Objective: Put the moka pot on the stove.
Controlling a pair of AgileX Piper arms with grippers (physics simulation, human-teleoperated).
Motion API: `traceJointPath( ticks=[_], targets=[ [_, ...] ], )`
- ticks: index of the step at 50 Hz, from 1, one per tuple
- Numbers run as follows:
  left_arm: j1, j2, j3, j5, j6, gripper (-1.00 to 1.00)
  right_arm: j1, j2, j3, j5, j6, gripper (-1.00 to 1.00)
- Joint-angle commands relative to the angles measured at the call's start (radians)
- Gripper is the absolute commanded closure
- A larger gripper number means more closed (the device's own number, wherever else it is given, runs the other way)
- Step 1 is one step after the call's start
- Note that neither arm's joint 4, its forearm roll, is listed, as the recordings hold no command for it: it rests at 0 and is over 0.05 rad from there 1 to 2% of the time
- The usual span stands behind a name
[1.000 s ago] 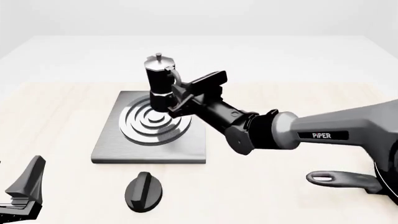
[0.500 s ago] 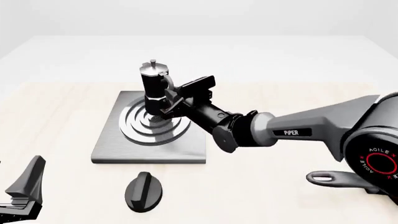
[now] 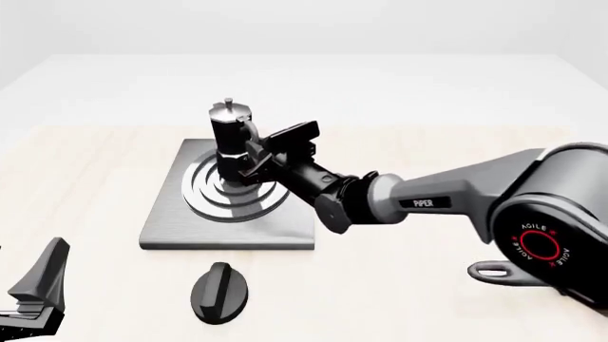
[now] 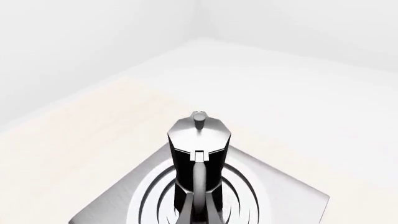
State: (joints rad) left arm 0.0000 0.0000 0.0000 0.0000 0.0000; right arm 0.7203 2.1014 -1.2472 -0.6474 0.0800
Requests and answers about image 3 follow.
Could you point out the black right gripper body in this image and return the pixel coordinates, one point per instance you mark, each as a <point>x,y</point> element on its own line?
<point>279,165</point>

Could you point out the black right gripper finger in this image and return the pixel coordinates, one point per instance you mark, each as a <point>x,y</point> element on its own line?
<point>254,175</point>
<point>254,155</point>

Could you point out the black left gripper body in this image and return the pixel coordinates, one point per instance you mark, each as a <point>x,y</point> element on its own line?
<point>33,320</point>

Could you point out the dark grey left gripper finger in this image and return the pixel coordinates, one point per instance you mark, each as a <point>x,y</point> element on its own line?
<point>45,281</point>

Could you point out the silver and black moka pot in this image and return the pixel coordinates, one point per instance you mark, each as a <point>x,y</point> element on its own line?
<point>227,135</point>

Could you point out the grey and black right robot arm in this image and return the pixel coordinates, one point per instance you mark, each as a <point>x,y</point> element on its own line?
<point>427,194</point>

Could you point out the flat black stove plate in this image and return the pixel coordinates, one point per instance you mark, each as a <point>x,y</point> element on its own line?
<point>176,221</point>

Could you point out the round black stove knob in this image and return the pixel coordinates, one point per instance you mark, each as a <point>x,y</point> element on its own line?
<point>218,295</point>

